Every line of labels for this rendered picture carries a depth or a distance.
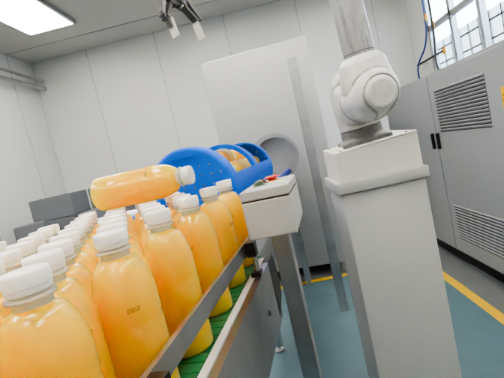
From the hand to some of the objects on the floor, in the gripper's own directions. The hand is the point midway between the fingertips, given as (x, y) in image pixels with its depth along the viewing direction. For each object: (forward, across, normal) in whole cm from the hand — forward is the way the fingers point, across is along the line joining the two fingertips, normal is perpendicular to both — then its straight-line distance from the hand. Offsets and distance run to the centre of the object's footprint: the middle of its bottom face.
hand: (189, 36), depth 135 cm
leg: (+156, +152, +94) cm, 237 cm away
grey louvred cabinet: (+181, +214, -31) cm, 282 cm away
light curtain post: (+162, +113, +49) cm, 203 cm away
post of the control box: (+165, -44, -15) cm, 172 cm away
